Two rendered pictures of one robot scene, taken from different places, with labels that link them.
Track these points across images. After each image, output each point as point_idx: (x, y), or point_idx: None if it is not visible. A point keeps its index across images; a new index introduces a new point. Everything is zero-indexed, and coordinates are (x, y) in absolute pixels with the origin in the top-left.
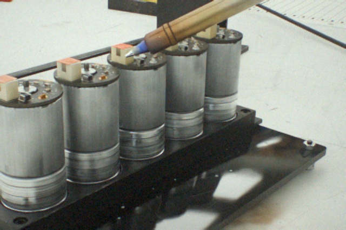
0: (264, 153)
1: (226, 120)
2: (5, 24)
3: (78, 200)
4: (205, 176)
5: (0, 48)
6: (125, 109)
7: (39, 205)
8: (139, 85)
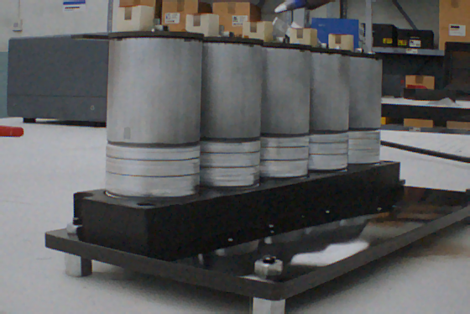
0: (425, 197)
1: (371, 164)
2: (21, 148)
3: (218, 197)
4: (364, 209)
5: (23, 160)
6: (263, 103)
7: (169, 192)
8: (283, 68)
